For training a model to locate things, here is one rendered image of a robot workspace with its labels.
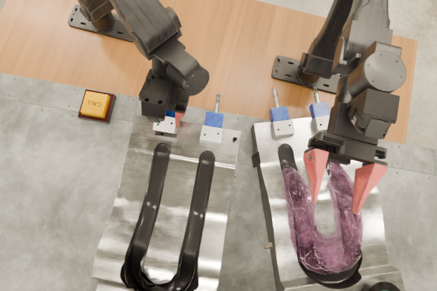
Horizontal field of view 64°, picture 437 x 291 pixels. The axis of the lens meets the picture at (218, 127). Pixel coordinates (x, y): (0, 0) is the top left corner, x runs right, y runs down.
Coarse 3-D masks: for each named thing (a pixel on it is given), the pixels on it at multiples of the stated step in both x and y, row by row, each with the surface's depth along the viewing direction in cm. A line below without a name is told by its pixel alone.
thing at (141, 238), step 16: (160, 144) 84; (160, 160) 84; (208, 160) 84; (160, 176) 83; (208, 176) 83; (160, 192) 82; (192, 192) 82; (208, 192) 82; (144, 208) 81; (192, 208) 82; (144, 224) 78; (192, 224) 80; (144, 240) 76; (192, 240) 77; (128, 256) 73; (144, 256) 73; (192, 256) 75; (128, 272) 74; (144, 272) 72; (192, 272) 76; (144, 288) 77; (160, 288) 78; (176, 288) 78; (192, 288) 71
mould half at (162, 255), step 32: (192, 128) 85; (128, 160) 83; (192, 160) 84; (224, 160) 84; (128, 192) 82; (224, 192) 82; (128, 224) 78; (160, 224) 78; (224, 224) 80; (96, 256) 73; (160, 256) 74; (128, 288) 78
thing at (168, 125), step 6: (168, 114) 82; (174, 114) 82; (168, 120) 80; (174, 120) 80; (156, 126) 80; (162, 126) 80; (168, 126) 80; (174, 126) 80; (168, 132) 80; (174, 132) 81
